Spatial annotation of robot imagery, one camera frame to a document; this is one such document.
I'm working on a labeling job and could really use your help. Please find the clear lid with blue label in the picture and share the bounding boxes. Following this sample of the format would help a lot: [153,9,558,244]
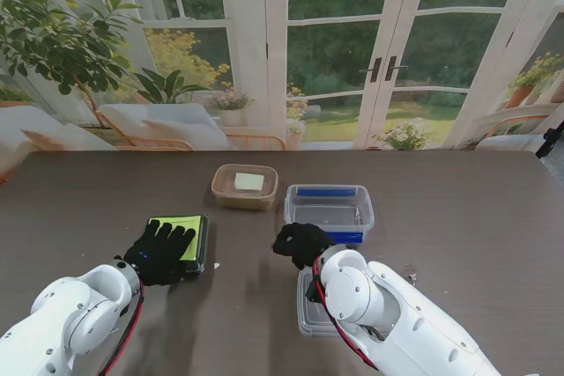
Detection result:
[297,268,349,337]

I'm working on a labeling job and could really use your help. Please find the black plastic tray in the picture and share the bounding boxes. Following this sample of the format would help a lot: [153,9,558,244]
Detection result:
[147,215,211,275]

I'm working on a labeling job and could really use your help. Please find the clear box with blue clips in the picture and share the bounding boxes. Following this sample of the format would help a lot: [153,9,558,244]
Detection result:
[284,183,376,245]

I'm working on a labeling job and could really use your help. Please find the brown kraft paper container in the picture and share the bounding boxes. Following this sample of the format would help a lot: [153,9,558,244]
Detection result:
[210,164,279,212]

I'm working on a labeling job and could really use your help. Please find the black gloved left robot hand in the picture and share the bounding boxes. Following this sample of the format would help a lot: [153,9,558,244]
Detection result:
[122,219,197,287]

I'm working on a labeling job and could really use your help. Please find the printed garden backdrop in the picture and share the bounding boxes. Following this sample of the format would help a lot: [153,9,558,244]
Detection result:
[0,0,564,153]

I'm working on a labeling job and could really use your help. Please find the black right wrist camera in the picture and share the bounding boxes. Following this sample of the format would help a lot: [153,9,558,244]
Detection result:
[305,278,323,306]

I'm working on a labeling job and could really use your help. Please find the black tripod stand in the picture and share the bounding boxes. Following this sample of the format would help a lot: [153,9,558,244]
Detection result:
[535,127,564,160]

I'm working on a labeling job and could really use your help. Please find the red cable on right arm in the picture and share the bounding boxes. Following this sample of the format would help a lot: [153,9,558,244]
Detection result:
[313,259,380,371]

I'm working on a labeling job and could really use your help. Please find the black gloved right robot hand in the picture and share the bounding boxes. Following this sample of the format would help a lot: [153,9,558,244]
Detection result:
[271,222,337,270]

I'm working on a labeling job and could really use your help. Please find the clear lid with green label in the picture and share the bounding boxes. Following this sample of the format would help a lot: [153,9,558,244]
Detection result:
[147,215,209,262]

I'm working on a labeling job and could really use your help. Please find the clear lid with white label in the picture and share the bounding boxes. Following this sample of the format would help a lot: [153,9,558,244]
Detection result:
[211,164,279,200]

